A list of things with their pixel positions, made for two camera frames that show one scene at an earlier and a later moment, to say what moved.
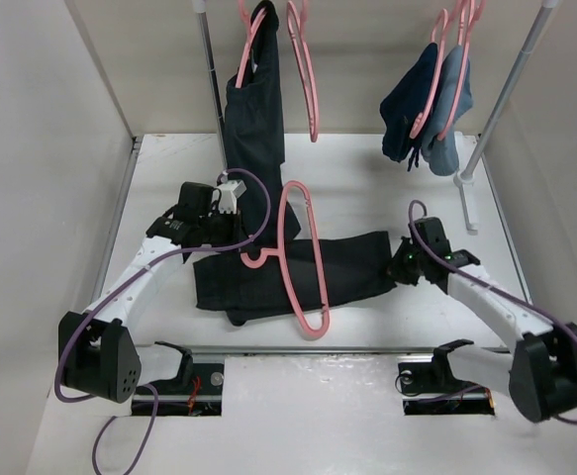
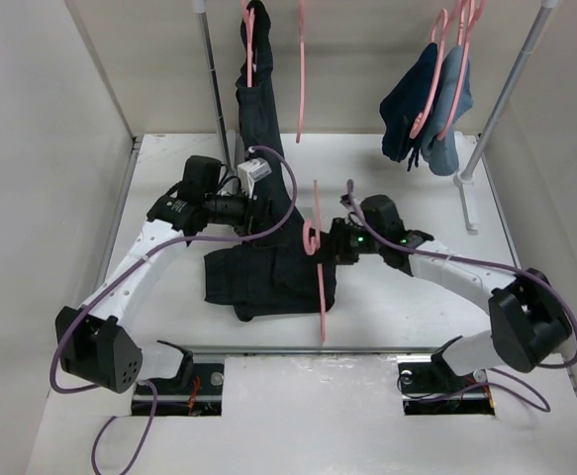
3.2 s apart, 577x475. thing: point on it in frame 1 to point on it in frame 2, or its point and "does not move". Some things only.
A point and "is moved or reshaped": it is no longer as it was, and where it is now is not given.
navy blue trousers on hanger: (406, 100) does not move
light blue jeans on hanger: (441, 155) does not move
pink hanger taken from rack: (289, 285) to (309, 248)
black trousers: (351, 266) is moved or reshaped
